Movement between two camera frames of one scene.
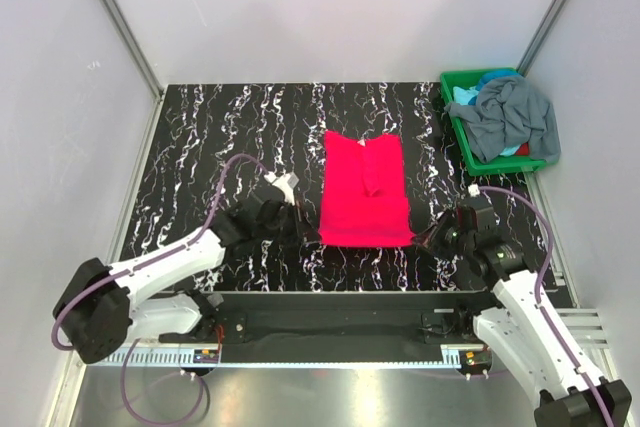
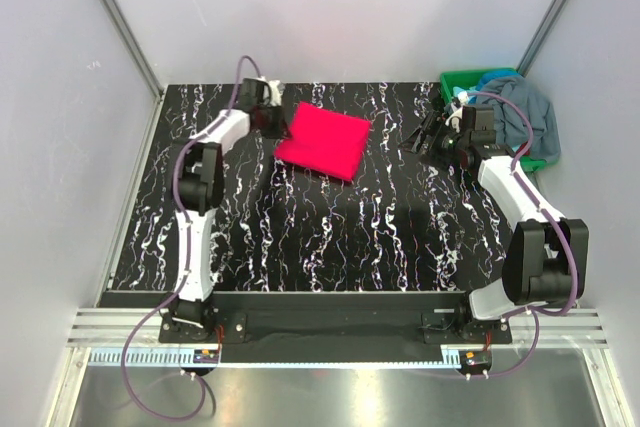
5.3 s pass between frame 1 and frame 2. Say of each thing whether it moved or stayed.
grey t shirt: stayed
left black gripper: moved
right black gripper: moved
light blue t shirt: stayed
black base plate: stayed
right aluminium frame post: stayed
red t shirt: moved
